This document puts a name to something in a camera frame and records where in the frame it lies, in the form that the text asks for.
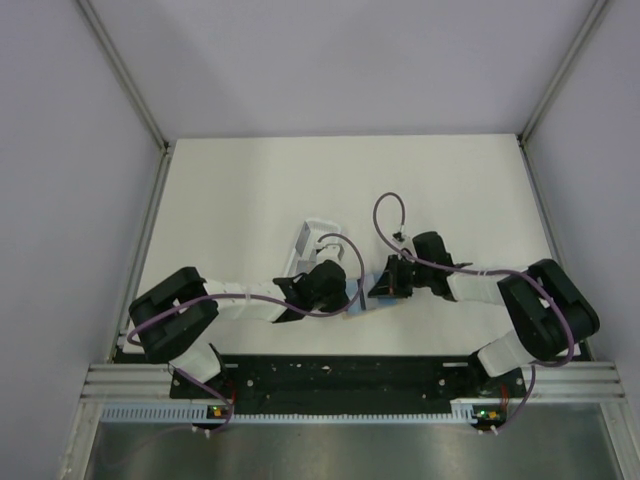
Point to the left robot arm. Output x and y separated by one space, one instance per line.
174 320

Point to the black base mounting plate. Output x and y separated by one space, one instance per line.
357 385

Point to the right aluminium frame post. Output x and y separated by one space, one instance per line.
595 16

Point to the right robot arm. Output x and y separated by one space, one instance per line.
549 315

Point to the aluminium frame post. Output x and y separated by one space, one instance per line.
120 71
595 16

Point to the left aluminium frame post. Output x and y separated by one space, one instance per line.
120 71

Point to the beige card holder wallet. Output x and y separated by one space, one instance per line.
371 303

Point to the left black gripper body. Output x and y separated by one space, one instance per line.
334 300

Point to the white card magnetic stripe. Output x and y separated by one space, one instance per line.
361 295

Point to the clear plastic card tray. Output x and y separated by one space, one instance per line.
303 257

